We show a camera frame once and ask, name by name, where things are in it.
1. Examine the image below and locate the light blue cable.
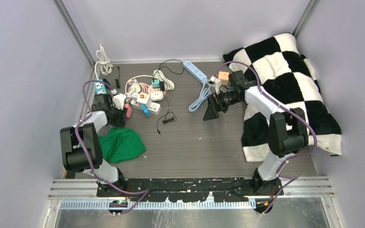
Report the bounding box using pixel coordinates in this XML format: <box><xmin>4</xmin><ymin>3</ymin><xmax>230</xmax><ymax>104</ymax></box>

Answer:
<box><xmin>188</xmin><ymin>82</ymin><xmax>213</xmax><ymax>113</ymax></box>

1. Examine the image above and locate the teal power strip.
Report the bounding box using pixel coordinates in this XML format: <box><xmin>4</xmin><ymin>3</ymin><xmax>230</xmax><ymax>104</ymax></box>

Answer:
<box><xmin>94</xmin><ymin>79</ymin><xmax>107</xmax><ymax>95</ymax></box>

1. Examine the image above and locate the orange cube adapter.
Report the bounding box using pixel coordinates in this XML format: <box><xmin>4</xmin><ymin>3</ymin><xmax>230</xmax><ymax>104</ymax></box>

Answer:
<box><xmin>218</xmin><ymin>71</ymin><xmax>229</xmax><ymax>86</ymax></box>

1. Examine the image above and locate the black thin cable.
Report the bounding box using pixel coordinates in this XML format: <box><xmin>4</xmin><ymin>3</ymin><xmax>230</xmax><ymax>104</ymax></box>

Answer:
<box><xmin>155</xmin><ymin>59</ymin><xmax>186</xmax><ymax>135</ymax></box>

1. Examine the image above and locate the black white checkered blanket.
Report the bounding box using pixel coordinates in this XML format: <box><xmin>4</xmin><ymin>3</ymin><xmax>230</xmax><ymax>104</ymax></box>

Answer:
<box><xmin>223</xmin><ymin>33</ymin><xmax>342</xmax><ymax>156</ymax></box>

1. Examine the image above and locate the blue small adapter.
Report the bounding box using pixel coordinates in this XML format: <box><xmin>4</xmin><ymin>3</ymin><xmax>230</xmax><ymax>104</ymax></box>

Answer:
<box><xmin>140</xmin><ymin>104</ymin><xmax>151</xmax><ymax>117</ymax></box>

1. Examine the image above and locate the white cube socket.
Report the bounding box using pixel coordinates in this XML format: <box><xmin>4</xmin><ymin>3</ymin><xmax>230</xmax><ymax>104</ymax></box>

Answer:
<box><xmin>136</xmin><ymin>93</ymin><xmax>152</xmax><ymax>107</ymax></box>

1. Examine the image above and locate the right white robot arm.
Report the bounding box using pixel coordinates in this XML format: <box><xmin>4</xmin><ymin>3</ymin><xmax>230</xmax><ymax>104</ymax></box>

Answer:
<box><xmin>203</xmin><ymin>71</ymin><xmax>308</xmax><ymax>195</ymax></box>

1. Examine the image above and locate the teal small plug adapter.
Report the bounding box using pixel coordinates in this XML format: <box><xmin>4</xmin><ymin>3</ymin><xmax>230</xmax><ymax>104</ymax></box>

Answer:
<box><xmin>151</xmin><ymin>79</ymin><xmax>160</xmax><ymax>88</ymax></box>

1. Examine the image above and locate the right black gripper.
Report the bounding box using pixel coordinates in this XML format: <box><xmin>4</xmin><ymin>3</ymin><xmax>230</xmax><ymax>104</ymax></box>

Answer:
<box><xmin>204</xmin><ymin>89</ymin><xmax>242</xmax><ymax>121</ymax></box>

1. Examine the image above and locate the white multi-port charger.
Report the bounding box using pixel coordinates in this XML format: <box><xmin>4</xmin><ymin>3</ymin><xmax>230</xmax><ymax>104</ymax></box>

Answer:
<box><xmin>147</xmin><ymin>102</ymin><xmax>161</xmax><ymax>114</ymax></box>

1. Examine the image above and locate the green cloth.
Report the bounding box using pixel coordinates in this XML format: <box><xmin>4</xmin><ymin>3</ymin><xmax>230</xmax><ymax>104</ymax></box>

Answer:
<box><xmin>98</xmin><ymin>128</ymin><xmax>146</xmax><ymax>163</ymax></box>

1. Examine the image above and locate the light blue power strip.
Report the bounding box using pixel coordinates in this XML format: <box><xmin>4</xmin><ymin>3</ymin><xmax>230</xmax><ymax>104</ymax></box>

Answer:
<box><xmin>183</xmin><ymin>60</ymin><xmax>208</xmax><ymax>84</ymax></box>

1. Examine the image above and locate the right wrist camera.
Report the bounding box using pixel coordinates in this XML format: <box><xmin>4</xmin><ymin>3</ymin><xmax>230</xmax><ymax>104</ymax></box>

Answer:
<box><xmin>208</xmin><ymin>76</ymin><xmax>221</xmax><ymax>95</ymax></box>

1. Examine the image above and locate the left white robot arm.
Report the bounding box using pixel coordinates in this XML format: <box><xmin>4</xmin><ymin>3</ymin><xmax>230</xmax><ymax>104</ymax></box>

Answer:
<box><xmin>59</xmin><ymin>94</ymin><xmax>127</xmax><ymax>197</ymax></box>

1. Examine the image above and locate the white power strip cable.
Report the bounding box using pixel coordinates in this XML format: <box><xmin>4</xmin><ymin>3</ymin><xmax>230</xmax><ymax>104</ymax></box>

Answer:
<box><xmin>94</xmin><ymin>44</ymin><xmax>114</xmax><ymax>81</ymax></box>

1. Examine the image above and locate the pink plug adapter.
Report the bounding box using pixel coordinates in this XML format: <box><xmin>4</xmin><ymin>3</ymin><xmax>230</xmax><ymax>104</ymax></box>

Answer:
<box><xmin>124</xmin><ymin>104</ymin><xmax>132</xmax><ymax>118</ymax></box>

